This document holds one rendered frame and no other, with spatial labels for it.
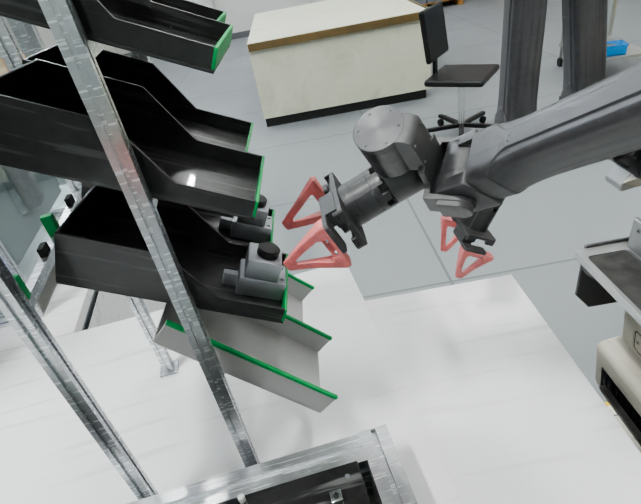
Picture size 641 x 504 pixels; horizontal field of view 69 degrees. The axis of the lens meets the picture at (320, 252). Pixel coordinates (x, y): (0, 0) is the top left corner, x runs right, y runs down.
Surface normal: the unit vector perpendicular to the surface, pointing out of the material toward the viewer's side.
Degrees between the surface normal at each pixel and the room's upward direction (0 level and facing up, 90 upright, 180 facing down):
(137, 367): 0
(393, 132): 35
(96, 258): 90
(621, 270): 0
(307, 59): 90
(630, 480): 0
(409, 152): 125
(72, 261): 90
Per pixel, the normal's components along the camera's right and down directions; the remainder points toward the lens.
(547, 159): -0.32, 0.91
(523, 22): 0.04, 0.56
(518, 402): -0.16, -0.81
